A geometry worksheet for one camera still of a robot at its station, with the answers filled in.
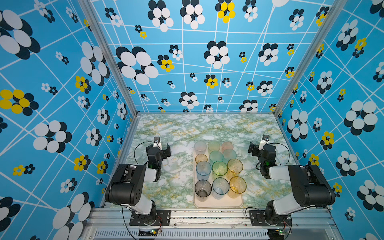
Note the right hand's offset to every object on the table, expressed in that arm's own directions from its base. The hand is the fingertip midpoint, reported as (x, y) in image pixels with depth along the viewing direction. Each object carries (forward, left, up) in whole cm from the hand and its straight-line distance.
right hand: (260, 143), depth 93 cm
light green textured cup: (-3, +30, +1) cm, 30 cm away
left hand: (-1, +63, +1) cm, 64 cm away
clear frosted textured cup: (-1, +38, -3) cm, 38 cm away
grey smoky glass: (-27, +37, -5) cm, 46 cm away
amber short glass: (-9, +38, -3) cm, 39 cm away
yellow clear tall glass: (-16, +18, -1) cm, 24 cm away
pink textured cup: (0, +21, -2) cm, 21 cm away
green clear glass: (-17, +27, -2) cm, 32 cm away
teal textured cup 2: (-5, +20, -6) cm, 21 cm away
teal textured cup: (-7, +29, -4) cm, 30 cm away
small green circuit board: (-47, +62, -7) cm, 78 cm away
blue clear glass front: (-16, +36, -2) cm, 40 cm away
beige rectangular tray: (-33, +24, -8) cm, 41 cm away
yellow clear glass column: (-28, +20, +4) cm, 35 cm away
